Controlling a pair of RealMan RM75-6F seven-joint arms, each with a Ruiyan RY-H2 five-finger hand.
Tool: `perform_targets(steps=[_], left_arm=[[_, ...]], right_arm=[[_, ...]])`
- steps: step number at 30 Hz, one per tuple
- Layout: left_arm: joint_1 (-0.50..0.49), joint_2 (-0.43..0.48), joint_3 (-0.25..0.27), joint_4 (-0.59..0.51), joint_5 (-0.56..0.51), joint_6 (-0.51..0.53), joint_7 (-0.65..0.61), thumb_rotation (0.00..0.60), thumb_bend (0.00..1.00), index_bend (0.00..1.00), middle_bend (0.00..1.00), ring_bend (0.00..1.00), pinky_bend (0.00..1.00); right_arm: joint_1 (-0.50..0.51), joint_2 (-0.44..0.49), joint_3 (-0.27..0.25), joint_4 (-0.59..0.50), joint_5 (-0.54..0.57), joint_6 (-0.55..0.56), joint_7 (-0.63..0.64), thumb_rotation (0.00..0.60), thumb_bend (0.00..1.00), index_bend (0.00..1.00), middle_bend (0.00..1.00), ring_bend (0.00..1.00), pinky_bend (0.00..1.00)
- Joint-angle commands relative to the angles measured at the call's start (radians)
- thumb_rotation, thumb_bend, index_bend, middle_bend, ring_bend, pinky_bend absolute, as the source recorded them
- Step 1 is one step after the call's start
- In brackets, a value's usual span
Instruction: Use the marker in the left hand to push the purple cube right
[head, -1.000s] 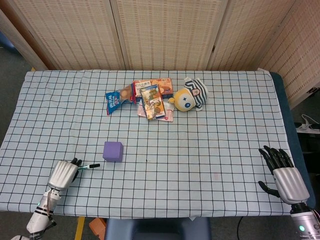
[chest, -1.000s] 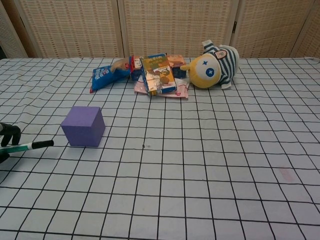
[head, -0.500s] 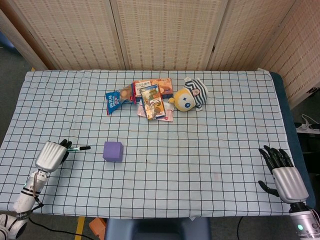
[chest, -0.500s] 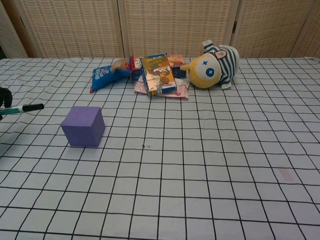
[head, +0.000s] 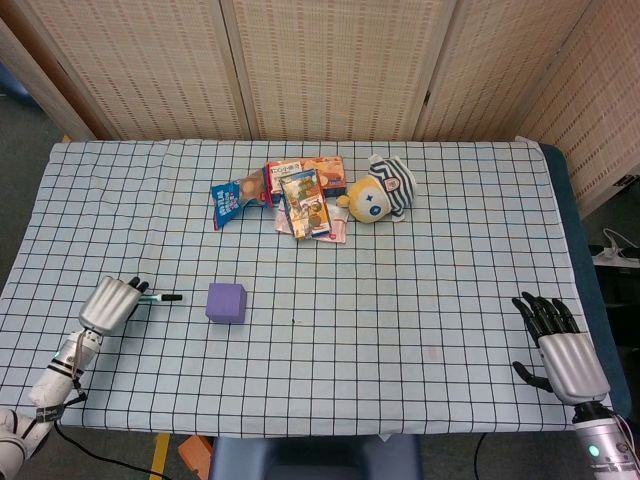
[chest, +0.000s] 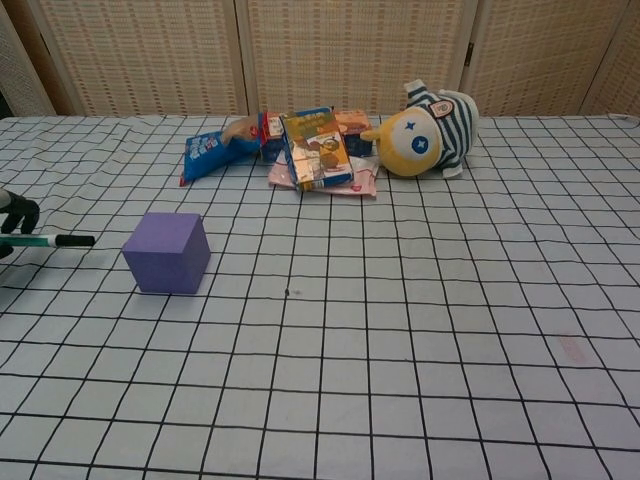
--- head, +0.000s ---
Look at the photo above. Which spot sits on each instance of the yellow green snack box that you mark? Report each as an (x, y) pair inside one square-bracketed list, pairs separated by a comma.
[(305, 210)]

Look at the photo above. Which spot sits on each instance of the blue padded table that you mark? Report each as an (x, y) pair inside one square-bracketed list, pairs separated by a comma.
[(575, 225)]

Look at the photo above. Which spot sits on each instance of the blue snack bag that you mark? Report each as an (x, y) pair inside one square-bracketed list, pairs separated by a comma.
[(227, 205)]

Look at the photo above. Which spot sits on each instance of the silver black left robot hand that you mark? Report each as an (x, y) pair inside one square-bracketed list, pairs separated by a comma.
[(107, 305)]

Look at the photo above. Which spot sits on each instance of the orange biscuit box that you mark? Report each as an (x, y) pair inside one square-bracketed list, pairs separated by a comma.
[(332, 175)]

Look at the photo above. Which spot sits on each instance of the pink snack packet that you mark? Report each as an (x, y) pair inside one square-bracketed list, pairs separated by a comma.
[(338, 230)]

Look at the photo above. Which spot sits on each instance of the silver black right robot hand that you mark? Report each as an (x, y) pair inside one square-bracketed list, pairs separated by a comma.
[(570, 360)]

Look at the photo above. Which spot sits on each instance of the white power strip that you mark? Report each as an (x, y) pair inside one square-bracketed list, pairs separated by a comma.
[(617, 250)]

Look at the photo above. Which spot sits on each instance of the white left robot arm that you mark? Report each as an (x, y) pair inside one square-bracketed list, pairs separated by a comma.
[(55, 380)]

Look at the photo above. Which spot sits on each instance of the green and black marker pen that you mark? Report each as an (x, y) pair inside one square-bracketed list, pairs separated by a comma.
[(170, 298)]

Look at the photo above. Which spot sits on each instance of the woven folding screen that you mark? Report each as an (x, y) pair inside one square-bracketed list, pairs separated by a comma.
[(325, 65)]

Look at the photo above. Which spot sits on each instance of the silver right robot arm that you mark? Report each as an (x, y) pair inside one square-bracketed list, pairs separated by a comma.
[(602, 440)]

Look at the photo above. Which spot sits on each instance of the yellow striped plush toy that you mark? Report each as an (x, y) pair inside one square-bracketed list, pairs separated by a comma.
[(370, 202)]

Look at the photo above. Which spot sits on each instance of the blue chair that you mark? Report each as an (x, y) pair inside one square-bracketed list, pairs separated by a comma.
[(315, 460)]

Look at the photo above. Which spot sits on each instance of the white checked tablecloth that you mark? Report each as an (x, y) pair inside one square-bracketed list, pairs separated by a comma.
[(350, 350)]

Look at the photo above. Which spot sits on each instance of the orange block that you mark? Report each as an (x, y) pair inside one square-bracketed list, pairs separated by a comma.
[(195, 457)]

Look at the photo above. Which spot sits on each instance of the purple foam cube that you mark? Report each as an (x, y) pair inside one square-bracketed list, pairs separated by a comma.
[(225, 304)]

